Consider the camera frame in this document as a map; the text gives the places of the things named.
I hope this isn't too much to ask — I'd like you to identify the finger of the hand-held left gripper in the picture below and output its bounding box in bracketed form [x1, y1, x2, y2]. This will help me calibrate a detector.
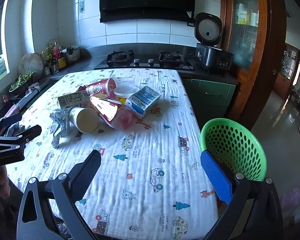
[0, 112, 22, 135]
[0, 125, 42, 153]

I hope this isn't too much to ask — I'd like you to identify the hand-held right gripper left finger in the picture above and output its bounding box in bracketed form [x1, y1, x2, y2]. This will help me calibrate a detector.
[16, 149, 102, 240]

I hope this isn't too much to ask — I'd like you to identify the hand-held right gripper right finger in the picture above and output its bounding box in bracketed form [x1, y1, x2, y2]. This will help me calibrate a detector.
[200, 150, 283, 240]

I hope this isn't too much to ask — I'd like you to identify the silver wrapper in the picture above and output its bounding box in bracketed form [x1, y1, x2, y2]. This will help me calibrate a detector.
[50, 108, 72, 149]

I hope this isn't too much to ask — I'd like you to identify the green plastic basket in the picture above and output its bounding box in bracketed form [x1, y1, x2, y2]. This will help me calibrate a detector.
[199, 118, 267, 182]

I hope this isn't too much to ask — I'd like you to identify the green drink carton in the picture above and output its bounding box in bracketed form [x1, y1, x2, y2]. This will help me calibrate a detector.
[57, 91, 90, 109]

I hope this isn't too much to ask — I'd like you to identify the cream paper cup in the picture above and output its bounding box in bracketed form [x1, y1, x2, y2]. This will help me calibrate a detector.
[67, 107, 100, 134]

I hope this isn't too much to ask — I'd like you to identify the red snack tub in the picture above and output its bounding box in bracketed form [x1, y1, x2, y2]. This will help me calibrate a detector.
[85, 76, 120, 98]

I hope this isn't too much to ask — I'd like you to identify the white plastic bowl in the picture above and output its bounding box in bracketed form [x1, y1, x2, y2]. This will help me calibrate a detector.
[113, 86, 140, 103]

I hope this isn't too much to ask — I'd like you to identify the blue white milk carton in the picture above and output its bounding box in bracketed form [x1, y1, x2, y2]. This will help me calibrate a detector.
[126, 85, 162, 119]

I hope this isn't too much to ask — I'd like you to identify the person's left hand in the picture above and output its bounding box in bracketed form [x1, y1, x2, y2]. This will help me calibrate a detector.
[0, 166, 12, 199]

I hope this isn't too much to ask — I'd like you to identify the printed cartoon tablecloth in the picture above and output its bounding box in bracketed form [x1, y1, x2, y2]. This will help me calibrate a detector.
[6, 68, 219, 240]

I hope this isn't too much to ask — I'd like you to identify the white plastic jug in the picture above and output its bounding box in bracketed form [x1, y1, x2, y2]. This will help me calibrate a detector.
[0, 56, 9, 79]

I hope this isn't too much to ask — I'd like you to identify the round wooden cutting board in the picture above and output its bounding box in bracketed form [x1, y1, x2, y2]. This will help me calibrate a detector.
[17, 53, 44, 77]

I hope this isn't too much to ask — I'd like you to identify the cluster of condiment bottles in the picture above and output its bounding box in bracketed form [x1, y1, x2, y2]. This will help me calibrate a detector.
[41, 41, 67, 73]

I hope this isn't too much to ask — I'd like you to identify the purple patterned cloth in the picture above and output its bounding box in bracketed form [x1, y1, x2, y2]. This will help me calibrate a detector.
[281, 186, 300, 212]

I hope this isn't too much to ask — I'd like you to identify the green cabinet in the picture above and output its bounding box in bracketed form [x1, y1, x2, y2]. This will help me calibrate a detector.
[181, 78, 237, 120]

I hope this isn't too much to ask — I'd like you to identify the steel pot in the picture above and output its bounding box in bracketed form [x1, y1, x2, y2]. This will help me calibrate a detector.
[62, 44, 81, 64]

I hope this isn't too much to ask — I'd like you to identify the wooden glass cabinet door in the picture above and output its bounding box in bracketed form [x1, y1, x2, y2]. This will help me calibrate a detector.
[220, 0, 287, 130]

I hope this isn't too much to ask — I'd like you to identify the black gas stove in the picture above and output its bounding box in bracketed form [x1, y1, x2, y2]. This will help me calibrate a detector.
[94, 50, 196, 71]

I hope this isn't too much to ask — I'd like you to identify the black rice cooker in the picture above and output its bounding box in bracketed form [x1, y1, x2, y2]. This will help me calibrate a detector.
[194, 12, 234, 72]

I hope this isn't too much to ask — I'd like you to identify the black range hood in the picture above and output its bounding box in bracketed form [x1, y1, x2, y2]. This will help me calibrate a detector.
[90, 0, 203, 23]

